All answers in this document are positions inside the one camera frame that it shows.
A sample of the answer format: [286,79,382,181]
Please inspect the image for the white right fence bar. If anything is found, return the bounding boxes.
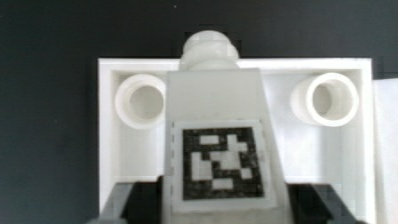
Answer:
[373,78,398,224]

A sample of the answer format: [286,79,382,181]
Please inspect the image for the white square tabletop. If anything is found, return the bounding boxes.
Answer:
[98,58,377,224]

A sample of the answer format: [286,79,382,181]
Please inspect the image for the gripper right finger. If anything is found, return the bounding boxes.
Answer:
[288,183,363,224]

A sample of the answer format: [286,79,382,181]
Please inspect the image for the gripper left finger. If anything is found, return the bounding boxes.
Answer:
[96,179,167,224]

